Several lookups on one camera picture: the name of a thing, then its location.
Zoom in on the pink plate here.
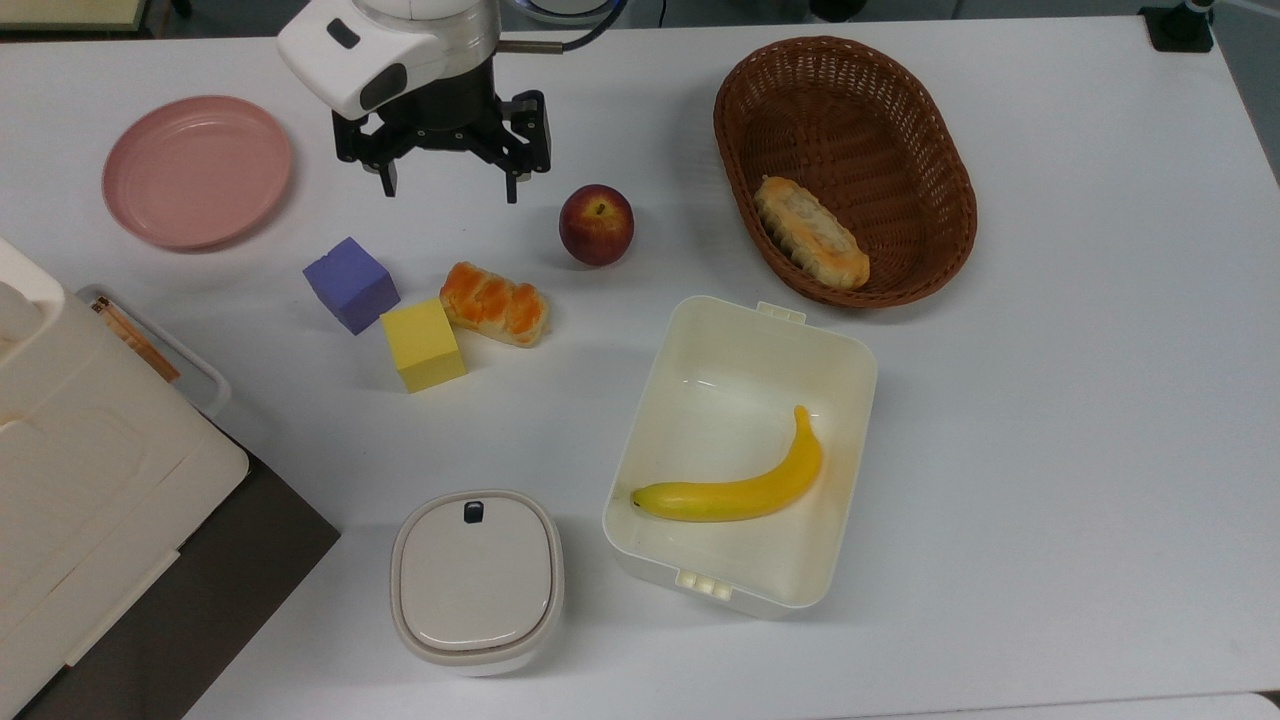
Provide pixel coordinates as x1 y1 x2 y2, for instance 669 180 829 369
102 95 294 250

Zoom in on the brown wicker basket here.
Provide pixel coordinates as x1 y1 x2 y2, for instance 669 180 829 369
713 36 979 309

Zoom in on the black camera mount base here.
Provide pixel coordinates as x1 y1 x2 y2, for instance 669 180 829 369
1139 0 1217 54

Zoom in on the yellow banana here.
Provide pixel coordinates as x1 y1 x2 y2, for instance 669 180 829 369
630 404 824 523

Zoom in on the white rectangular plastic container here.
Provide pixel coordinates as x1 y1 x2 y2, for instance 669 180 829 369
602 295 879 619

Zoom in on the orange glazed bread roll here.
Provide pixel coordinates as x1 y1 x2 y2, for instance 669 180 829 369
439 261 550 348

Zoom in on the cream white appliance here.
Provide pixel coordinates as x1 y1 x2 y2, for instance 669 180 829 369
0 237 250 717

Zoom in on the blue ringed round base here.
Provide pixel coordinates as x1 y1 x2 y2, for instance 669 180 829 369
515 0 629 27

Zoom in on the yellow foam cube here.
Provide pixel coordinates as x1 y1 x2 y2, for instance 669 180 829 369
380 297 468 394

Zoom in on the pale long bread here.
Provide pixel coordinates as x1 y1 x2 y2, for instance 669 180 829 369
753 176 872 292

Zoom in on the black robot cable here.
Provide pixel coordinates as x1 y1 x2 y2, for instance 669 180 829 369
498 0 629 54

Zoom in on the dark brown mat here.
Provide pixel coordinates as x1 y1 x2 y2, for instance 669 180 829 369
18 432 342 720

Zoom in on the red apple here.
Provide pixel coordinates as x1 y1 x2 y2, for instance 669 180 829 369
558 184 635 268

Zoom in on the round white lidded container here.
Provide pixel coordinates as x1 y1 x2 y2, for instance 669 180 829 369
389 489 566 677

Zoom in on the clear tray with brown sticks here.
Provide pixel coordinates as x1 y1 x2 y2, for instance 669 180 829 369
76 284 233 419

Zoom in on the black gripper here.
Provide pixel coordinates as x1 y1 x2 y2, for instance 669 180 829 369
333 58 552 205

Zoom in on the purple foam cube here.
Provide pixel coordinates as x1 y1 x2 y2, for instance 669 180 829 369
303 236 401 336

